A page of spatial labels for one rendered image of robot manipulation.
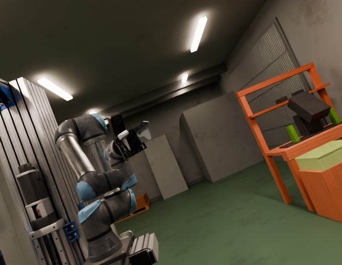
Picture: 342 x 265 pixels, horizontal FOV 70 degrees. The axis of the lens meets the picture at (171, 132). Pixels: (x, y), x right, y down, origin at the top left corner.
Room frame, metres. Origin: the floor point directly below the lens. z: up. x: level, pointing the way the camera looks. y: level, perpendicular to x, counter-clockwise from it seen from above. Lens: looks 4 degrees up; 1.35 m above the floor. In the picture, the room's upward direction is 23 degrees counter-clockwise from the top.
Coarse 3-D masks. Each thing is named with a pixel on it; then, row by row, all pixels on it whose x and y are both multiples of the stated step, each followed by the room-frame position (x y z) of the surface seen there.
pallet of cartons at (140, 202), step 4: (136, 196) 8.40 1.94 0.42; (140, 196) 7.93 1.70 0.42; (144, 196) 7.97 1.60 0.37; (136, 200) 7.64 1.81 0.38; (140, 200) 7.65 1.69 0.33; (144, 200) 7.65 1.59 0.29; (148, 200) 8.36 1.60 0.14; (136, 204) 7.63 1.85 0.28; (140, 204) 7.64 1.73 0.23; (144, 204) 7.65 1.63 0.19; (148, 204) 7.99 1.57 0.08; (136, 208) 7.63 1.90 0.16; (140, 208) 8.32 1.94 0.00; (144, 208) 7.98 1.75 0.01; (148, 208) 7.65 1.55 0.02; (120, 220) 7.61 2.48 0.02
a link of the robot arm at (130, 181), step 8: (128, 160) 0.97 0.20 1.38; (112, 168) 0.95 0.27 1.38; (120, 168) 0.93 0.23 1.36; (128, 168) 0.95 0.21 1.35; (112, 176) 0.91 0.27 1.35; (120, 176) 0.92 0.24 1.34; (128, 176) 0.94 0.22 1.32; (112, 184) 0.91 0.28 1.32; (120, 184) 0.93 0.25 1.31; (128, 184) 0.93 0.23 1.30
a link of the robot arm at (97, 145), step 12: (72, 120) 1.13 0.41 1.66; (84, 120) 1.14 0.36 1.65; (96, 120) 1.17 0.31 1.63; (84, 132) 1.14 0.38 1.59; (96, 132) 1.16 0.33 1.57; (84, 144) 1.17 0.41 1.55; (96, 144) 1.16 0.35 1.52; (96, 156) 1.16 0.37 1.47; (96, 168) 1.18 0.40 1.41; (108, 168) 1.17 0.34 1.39; (108, 192) 1.16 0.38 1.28; (120, 192) 1.16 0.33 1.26; (132, 192) 1.21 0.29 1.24; (108, 204) 1.13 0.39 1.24; (120, 204) 1.15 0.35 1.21; (132, 204) 1.17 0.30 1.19; (120, 216) 1.15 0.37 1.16
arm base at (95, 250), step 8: (104, 232) 1.09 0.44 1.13; (112, 232) 1.13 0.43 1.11; (88, 240) 1.09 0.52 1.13; (96, 240) 1.07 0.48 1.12; (104, 240) 1.08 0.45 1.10; (112, 240) 1.10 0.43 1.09; (88, 248) 1.09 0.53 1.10; (96, 248) 1.07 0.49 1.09; (104, 248) 1.07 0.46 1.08; (112, 248) 1.08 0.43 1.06; (88, 256) 1.09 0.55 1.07; (96, 256) 1.06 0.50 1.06; (104, 256) 1.06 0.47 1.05
